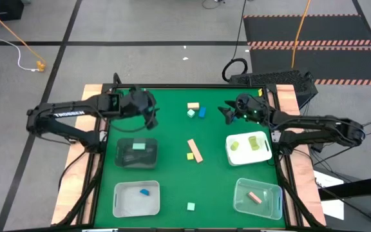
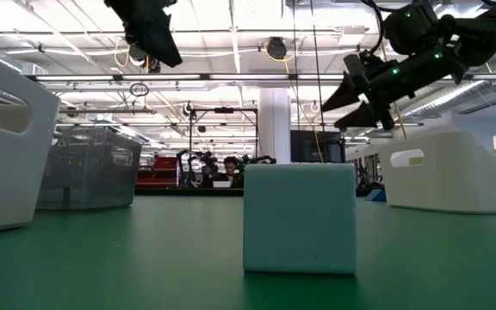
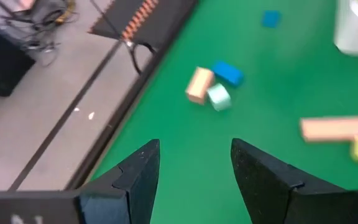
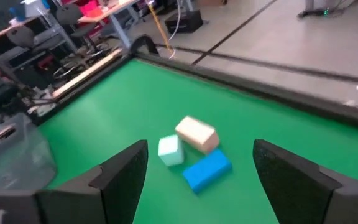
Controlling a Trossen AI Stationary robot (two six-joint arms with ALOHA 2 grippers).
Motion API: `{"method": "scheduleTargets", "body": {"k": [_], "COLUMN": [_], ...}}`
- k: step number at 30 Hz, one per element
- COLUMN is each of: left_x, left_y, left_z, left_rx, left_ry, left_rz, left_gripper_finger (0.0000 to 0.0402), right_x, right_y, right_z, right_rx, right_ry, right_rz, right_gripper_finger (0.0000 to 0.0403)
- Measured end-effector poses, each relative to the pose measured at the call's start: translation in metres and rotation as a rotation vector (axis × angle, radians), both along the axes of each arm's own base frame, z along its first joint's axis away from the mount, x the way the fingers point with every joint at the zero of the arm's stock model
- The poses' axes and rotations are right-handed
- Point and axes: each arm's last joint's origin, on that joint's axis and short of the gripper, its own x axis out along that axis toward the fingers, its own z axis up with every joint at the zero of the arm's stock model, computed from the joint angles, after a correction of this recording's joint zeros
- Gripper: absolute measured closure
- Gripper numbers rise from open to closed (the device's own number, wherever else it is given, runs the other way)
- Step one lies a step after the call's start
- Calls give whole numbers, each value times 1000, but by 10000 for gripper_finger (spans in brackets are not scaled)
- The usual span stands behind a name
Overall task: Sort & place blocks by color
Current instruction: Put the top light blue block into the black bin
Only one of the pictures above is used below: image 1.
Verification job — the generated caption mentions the yellow-green arch block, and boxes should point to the yellow-green arch block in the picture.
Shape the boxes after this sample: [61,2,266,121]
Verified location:
[248,135,260,151]

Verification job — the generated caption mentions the yellow hanging cable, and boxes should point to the yellow hanging cable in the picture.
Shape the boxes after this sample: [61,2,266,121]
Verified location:
[290,0,312,69]

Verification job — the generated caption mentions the white paper sheet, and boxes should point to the white paper sheet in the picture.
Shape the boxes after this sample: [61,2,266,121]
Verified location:
[314,169,346,189]
[319,198,345,222]

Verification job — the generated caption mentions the pink rectangular block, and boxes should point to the pink rectangular block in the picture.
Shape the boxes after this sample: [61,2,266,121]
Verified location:
[247,191,263,205]

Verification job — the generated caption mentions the wooden table side board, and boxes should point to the wooden table side board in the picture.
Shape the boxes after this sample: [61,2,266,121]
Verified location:
[52,84,111,226]
[275,84,327,226]

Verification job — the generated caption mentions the long pink plank block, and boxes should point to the long pink plank block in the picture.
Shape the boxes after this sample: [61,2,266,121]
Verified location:
[187,139,204,164]

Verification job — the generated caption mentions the black perforated computer tower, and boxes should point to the black perforated computer tower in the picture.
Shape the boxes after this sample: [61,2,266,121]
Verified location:
[229,69,319,109]

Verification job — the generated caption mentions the dark grey translucent bin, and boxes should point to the dark grey translucent bin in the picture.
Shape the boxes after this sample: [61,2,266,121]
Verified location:
[114,137,159,170]

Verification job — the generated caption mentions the black striped floor mat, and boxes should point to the black striped floor mat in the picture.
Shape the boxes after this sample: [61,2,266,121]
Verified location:
[242,13,371,48]
[248,44,371,87]

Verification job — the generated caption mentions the black desk edge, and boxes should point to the black desk edge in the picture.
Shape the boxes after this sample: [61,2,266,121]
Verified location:
[317,173,371,201]

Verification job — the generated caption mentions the clear plastic bin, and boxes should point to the clear plastic bin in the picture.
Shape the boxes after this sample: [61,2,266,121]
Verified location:
[233,177,284,221]

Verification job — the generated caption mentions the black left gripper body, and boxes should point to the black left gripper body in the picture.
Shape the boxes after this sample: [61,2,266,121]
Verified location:
[120,88,157,119]

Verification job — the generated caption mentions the black cable with coil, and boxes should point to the black cable with coil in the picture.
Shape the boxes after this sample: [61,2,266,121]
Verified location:
[221,0,249,83]

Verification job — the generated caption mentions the white translucent plastic bin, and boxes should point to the white translucent plastic bin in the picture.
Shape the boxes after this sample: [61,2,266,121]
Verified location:
[112,179,161,218]

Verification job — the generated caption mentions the white opaque plastic bin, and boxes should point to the white opaque plastic bin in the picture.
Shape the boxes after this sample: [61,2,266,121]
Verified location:
[225,130,273,167]

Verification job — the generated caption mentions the orange floor cable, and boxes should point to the orange floor cable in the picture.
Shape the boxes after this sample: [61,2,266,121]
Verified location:
[0,3,46,72]

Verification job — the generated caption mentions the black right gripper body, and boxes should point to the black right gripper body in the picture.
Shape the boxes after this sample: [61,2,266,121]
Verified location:
[235,93,270,125]

